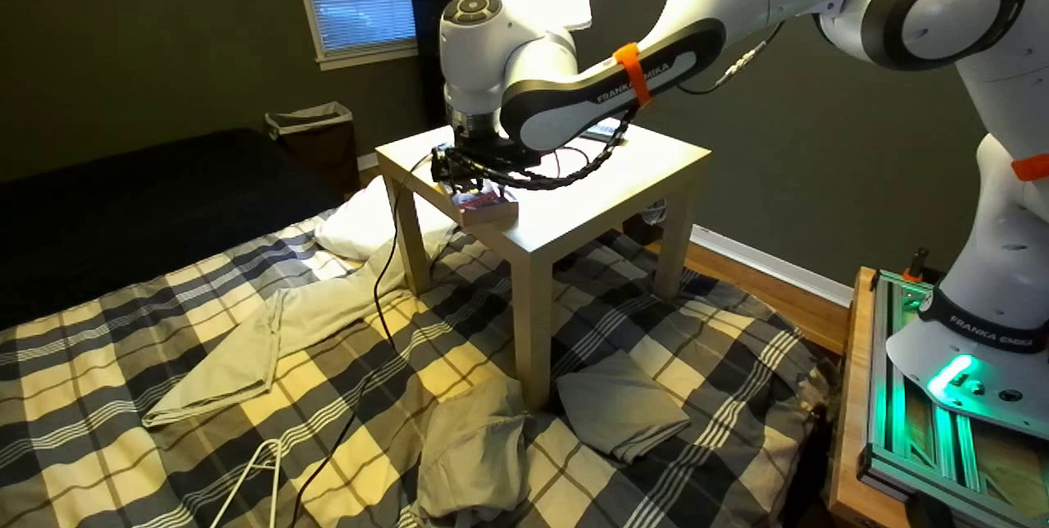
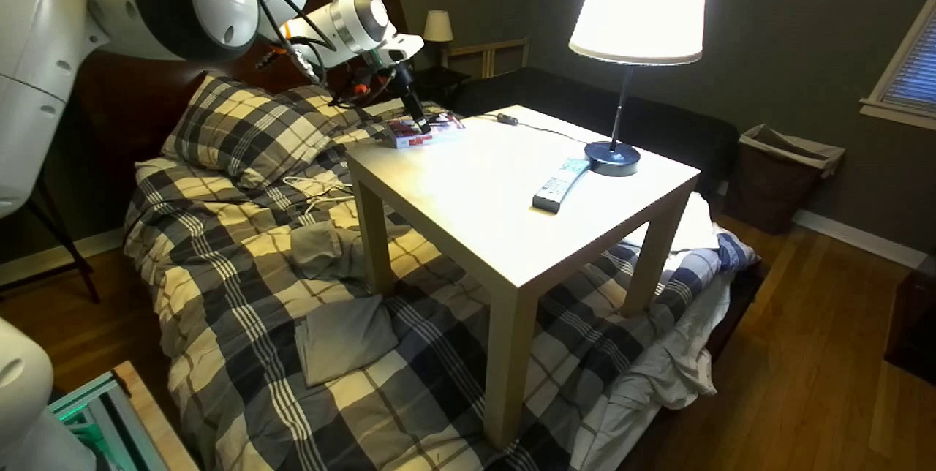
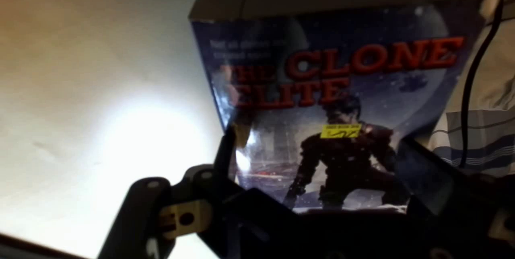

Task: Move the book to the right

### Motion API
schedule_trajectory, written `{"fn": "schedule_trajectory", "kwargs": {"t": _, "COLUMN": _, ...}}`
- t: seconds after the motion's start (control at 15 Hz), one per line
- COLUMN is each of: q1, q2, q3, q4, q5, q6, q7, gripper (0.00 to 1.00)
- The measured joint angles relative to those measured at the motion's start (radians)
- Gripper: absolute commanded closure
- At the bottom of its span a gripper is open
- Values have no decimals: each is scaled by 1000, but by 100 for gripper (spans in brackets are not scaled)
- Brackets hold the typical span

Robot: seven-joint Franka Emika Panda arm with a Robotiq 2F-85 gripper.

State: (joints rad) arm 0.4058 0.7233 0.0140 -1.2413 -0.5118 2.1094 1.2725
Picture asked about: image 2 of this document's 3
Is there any red and white book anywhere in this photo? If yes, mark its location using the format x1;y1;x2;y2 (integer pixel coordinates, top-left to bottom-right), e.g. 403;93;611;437
385;112;466;150

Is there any small bedside lamp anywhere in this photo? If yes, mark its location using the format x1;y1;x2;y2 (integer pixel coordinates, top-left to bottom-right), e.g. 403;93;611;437
422;10;455;71

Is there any plaid pillow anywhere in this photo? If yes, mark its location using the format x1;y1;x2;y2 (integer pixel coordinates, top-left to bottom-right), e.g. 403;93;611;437
161;74;370;191

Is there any grey remote control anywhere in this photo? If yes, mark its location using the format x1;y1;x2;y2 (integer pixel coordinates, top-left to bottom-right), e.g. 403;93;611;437
532;157;592;214

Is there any grey cloth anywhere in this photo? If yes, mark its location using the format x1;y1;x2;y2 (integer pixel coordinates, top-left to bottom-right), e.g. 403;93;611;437
288;220;368;283
294;294;400;388

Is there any table lamp with white shade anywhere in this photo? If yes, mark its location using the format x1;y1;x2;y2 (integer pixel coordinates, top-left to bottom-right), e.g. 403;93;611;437
568;0;709;178

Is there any plaid duvet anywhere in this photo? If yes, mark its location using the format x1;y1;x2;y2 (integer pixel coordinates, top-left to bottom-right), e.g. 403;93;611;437
122;99;758;471

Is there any dark wooden headboard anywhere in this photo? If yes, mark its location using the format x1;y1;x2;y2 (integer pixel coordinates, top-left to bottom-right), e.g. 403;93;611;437
72;0;412;165

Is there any white pillow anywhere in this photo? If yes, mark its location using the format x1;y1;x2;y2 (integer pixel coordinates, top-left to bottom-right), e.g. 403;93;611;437
623;192;722;254

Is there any brown laundry basket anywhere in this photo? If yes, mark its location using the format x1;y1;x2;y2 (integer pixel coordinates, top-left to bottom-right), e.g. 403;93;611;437
723;124;847;236

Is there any white bed sheet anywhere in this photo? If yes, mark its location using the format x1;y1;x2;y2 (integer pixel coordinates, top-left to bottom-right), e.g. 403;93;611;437
569;266;733;471

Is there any window with blinds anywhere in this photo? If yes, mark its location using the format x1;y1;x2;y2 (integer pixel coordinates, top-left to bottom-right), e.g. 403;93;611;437
859;0;936;131

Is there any dark wooden furniture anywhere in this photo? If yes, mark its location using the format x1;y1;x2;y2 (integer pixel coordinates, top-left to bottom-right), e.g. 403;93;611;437
883;255;936;387

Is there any black cable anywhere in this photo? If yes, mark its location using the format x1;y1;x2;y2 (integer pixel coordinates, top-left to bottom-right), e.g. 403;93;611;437
479;112;590;144

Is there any white cable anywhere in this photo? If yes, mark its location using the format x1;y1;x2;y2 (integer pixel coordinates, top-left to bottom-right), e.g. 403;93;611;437
281;174;356;214

